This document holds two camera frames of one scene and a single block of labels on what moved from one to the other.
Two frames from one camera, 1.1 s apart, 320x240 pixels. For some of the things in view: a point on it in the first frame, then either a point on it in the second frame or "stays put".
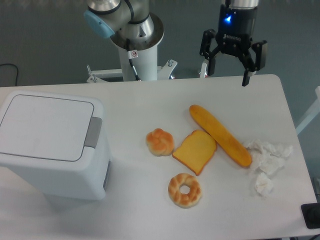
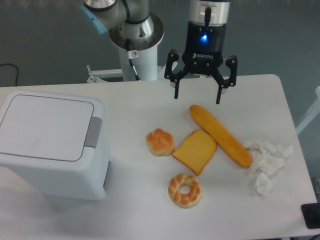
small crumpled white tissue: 264,185 stays put
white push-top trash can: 55,142 stays put
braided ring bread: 184,190 stays put
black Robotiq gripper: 237,29 to 205,44
